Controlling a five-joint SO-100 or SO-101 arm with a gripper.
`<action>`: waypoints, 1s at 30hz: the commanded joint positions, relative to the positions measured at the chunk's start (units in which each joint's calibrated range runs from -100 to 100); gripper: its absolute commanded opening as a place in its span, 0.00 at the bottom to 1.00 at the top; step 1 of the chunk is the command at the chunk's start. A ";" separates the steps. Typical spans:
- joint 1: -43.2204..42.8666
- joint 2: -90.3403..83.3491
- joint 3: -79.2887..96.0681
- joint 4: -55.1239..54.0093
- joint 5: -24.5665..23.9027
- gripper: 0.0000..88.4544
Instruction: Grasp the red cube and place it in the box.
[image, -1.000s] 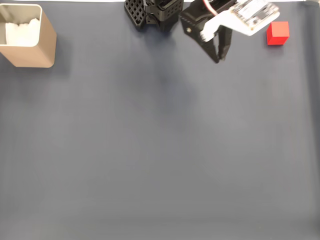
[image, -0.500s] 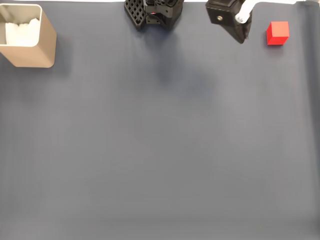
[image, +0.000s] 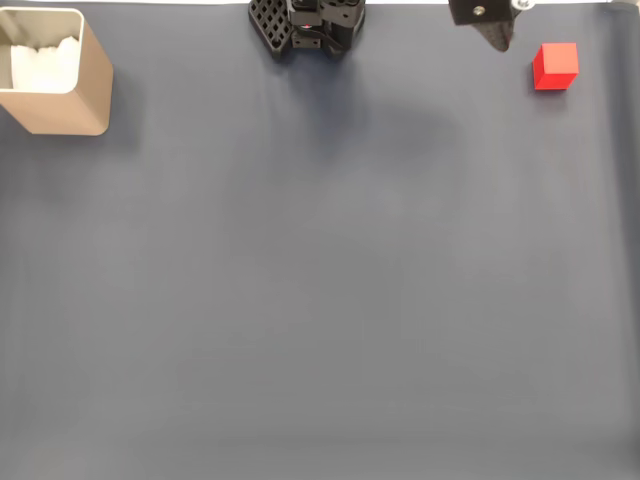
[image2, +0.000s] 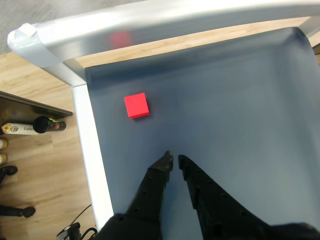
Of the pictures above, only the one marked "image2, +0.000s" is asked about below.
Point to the silver metal frame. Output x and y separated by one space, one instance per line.
175 22

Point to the white tape piece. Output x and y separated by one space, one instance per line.
26 29

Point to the black clamp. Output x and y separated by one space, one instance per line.
67 231

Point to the red cube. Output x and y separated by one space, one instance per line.
136 105

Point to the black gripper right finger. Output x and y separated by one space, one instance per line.
215 207

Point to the black chair caster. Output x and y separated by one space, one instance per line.
20 212
7 171

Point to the white cartridge tube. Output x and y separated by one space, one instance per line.
22 128

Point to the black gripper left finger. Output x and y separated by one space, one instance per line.
152 185

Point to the black cardboard tube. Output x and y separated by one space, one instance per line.
50 125

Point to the dark shelf board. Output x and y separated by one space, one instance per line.
30 106

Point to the gold cap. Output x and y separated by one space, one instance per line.
2 159
3 143

